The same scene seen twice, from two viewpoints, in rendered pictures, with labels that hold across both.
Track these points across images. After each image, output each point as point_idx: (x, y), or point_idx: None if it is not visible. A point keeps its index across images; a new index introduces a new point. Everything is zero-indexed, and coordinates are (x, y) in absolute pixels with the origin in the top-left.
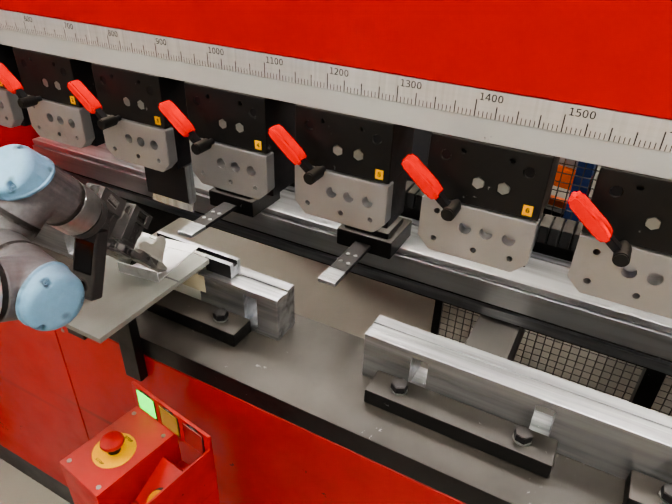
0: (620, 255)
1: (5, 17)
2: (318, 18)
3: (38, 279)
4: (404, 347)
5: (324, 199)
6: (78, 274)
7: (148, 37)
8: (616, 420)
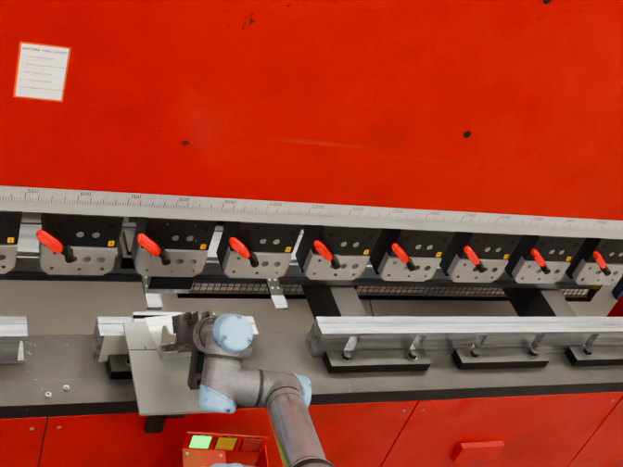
0: (482, 269)
1: (54, 194)
2: (354, 186)
3: (308, 386)
4: (347, 332)
5: (326, 270)
6: (199, 374)
7: (219, 200)
8: (450, 329)
